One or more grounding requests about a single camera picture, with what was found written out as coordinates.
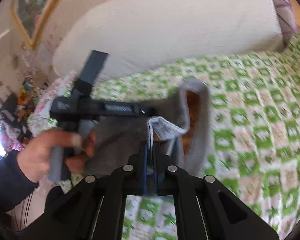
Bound grey sweat pants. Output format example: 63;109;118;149
83;79;212;177

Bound left forearm dark sleeve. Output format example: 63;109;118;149
0;150;39;212

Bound left hand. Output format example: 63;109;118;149
17;128;97;183

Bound green white patterned bedsheet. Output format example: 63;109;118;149
29;33;300;239

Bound striped white headboard cushion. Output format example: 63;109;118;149
53;0;284;79

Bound gold framed floral painting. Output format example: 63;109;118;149
11;0;59;50

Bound floral pillow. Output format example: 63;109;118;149
273;0;299;45

